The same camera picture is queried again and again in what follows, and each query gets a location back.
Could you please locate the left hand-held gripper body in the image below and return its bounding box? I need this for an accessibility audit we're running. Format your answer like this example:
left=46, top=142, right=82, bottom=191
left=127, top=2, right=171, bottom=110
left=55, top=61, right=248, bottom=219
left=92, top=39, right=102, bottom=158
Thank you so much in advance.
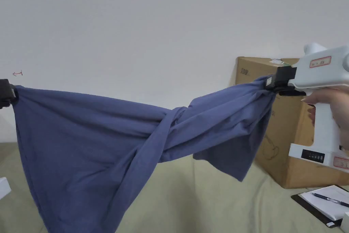
left=0, top=78, right=12, bottom=200

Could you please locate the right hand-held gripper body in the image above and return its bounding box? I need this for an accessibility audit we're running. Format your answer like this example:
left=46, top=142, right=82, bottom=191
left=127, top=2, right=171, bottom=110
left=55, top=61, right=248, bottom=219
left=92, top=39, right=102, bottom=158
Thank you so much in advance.
left=276, top=42, right=349, bottom=174

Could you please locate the dark blue shirt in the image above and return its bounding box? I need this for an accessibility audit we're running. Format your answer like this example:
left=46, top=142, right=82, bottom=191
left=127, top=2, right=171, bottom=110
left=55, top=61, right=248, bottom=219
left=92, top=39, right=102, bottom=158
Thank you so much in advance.
left=12, top=76, right=276, bottom=233

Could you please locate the person's right hand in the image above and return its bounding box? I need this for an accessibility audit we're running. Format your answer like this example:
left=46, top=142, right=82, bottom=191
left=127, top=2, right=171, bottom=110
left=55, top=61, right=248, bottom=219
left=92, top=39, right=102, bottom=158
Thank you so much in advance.
left=301, top=87, right=349, bottom=152

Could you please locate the brown cardboard carton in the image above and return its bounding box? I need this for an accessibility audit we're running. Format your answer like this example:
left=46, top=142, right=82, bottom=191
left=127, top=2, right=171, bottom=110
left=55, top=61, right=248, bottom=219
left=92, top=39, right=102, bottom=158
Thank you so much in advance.
left=236, top=57, right=349, bottom=189

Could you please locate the black clipboard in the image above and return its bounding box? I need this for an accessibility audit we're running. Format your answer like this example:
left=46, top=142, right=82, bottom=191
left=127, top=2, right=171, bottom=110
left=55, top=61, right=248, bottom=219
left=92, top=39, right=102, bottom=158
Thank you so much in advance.
left=291, top=184, right=349, bottom=229

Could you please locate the dark blue pen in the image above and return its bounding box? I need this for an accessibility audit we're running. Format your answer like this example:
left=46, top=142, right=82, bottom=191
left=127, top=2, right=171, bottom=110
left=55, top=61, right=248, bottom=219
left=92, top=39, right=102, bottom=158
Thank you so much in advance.
left=311, top=192, right=349, bottom=208

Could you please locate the white paper sheet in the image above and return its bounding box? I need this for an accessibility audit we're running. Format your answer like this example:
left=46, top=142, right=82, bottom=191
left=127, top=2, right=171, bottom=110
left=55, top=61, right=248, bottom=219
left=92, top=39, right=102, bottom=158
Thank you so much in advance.
left=298, top=185, right=349, bottom=221

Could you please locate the small white box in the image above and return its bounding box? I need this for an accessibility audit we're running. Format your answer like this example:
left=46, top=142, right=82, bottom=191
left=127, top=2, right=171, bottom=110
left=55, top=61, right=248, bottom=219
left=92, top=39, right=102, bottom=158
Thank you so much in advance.
left=340, top=211, right=349, bottom=233

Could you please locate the bed with pale green sheet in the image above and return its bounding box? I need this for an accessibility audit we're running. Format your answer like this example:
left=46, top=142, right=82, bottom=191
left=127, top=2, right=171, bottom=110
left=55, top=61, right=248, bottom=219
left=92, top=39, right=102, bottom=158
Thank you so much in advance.
left=0, top=141, right=349, bottom=233

